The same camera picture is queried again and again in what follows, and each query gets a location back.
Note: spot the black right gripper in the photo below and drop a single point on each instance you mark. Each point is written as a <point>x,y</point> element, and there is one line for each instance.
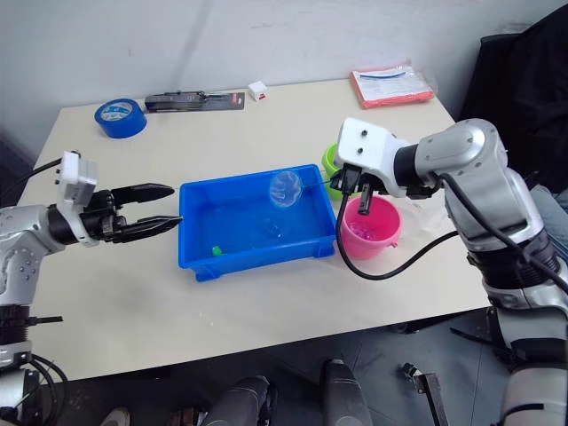
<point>376,183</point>

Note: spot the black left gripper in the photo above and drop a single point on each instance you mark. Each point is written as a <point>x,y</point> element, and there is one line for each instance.
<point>100,215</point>

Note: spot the small fish net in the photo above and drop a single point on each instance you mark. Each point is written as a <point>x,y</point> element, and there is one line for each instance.
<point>286,190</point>

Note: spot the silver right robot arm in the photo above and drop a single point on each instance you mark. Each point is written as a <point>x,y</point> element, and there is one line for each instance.
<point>483,177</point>

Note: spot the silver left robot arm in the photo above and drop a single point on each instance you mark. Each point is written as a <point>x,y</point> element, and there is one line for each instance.
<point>18,248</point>

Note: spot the green plastic bucket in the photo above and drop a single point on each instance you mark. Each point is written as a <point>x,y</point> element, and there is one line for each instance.
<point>330,166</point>

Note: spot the pink plastic bucket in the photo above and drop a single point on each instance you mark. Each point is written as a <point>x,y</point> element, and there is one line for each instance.
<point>370,239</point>

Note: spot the green toy fish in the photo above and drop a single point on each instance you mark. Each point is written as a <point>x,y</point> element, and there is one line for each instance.
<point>216,251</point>

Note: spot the clear plastic cup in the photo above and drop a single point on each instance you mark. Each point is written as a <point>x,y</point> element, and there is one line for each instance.
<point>426,219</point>

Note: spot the blue plastic tub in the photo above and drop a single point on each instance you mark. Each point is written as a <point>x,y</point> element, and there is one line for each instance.
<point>231,222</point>

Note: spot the blue tape roll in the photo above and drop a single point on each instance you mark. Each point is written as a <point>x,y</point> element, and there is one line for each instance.
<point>120,117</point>

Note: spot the red folder in plastic bag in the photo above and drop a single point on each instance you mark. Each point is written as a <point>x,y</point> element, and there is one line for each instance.
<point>390,86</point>

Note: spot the black packaged tool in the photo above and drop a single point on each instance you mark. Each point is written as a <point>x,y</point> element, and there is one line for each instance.
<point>195,101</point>

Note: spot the small white box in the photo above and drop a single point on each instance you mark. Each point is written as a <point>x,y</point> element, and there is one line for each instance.
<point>257,90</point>

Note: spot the black chair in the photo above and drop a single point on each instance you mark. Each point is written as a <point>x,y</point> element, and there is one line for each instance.
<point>523,89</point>

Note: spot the blue denim cloth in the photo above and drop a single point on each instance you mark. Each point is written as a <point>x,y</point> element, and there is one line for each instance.
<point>552,213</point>

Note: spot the dark rounded shape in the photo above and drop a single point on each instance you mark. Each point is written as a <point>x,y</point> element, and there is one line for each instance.
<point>242,401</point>
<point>344,395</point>

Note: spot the white shoe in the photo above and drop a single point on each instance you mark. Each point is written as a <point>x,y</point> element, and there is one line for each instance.
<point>116,417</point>

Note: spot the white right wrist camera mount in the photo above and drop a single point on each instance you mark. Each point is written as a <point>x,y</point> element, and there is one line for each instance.
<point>359,142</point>

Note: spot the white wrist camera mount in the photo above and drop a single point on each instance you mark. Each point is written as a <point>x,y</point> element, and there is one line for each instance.
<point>76,177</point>
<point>359,142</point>

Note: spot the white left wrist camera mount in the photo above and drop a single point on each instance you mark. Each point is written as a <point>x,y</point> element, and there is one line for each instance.
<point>76,177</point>

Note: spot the metal caster bracket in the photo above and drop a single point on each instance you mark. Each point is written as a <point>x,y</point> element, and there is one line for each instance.
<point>428,390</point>

